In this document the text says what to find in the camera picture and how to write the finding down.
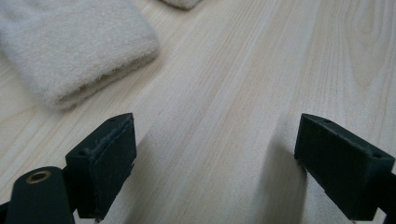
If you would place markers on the cream fluffy glove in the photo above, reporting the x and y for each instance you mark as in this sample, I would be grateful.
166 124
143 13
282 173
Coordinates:
182 3

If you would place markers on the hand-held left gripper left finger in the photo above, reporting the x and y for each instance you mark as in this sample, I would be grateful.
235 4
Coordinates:
106 161

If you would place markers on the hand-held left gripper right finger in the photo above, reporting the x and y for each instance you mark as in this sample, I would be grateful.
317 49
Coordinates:
339 161

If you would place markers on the white towel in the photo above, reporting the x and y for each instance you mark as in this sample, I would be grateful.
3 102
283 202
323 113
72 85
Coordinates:
71 46

